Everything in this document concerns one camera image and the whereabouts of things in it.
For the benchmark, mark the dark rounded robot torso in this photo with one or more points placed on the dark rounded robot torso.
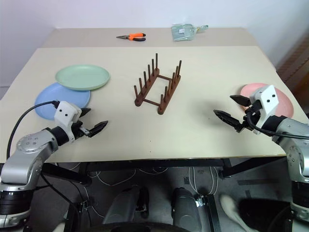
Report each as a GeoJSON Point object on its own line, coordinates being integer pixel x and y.
{"type": "Point", "coordinates": [149, 229]}

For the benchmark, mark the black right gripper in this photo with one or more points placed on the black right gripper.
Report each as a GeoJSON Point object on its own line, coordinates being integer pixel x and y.
{"type": "Point", "coordinates": [249, 120]}

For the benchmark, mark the grey right robot leg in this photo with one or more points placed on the grey right robot leg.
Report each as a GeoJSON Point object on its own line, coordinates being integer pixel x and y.
{"type": "Point", "coordinates": [186, 207]}

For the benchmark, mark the white blurred shoe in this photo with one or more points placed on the white blurred shoe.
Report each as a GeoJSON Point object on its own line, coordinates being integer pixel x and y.
{"type": "Point", "coordinates": [229, 205]}

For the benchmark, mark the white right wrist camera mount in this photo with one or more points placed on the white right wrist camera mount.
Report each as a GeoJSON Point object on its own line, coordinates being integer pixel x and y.
{"type": "Point", "coordinates": [268, 99]}

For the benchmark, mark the brown wooden cabinet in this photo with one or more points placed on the brown wooden cabinet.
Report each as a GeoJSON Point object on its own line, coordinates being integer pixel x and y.
{"type": "Point", "coordinates": [295, 62]}

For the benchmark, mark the grey left robot leg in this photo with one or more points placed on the grey left robot leg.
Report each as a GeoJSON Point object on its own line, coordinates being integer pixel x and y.
{"type": "Point", "coordinates": [125, 207]}

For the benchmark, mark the green plate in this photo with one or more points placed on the green plate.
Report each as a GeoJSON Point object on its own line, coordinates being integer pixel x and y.
{"type": "Point", "coordinates": [82, 76]}

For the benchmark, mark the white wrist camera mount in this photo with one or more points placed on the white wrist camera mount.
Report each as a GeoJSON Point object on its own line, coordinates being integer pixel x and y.
{"type": "Point", "coordinates": [268, 99]}
{"type": "Point", "coordinates": [65, 113]}

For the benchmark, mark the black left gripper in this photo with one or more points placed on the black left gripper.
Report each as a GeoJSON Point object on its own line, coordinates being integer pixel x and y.
{"type": "Point", "coordinates": [78, 129]}

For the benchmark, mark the pale green pouch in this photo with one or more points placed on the pale green pouch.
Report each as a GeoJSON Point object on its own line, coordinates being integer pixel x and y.
{"type": "Point", "coordinates": [183, 32]}

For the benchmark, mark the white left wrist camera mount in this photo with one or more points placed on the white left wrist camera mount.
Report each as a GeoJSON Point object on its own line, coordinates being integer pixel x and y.
{"type": "Point", "coordinates": [65, 113]}

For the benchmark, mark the grey robot leg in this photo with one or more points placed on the grey robot leg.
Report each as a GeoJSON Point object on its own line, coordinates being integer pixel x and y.
{"type": "Point", "coordinates": [186, 207]}
{"type": "Point", "coordinates": [125, 207]}

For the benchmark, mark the blue plate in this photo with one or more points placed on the blue plate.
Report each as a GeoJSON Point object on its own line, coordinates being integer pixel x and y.
{"type": "Point", "coordinates": [48, 101]}

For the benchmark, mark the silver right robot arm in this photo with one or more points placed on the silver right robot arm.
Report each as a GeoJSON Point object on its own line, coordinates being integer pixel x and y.
{"type": "Point", "coordinates": [293, 135]}

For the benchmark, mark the black round base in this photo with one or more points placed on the black round base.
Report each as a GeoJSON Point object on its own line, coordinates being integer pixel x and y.
{"type": "Point", "coordinates": [263, 212]}

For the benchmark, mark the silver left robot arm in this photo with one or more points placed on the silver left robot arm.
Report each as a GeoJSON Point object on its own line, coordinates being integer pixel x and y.
{"type": "Point", "coordinates": [21, 162]}

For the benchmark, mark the brown wooden dish rack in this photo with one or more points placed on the brown wooden dish rack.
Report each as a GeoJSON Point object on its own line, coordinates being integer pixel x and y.
{"type": "Point", "coordinates": [154, 83]}

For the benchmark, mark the pink plate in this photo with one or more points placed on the pink plate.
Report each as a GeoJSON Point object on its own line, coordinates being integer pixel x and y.
{"type": "Point", "coordinates": [285, 104]}

